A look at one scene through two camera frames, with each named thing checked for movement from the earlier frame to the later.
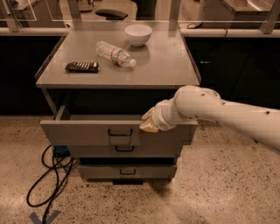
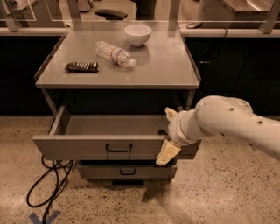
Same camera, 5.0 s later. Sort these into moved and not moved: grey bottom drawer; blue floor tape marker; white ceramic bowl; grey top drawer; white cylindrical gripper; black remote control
Moved: grey top drawer; white cylindrical gripper
Not moved: blue floor tape marker; black remote control; grey bottom drawer; white ceramic bowl
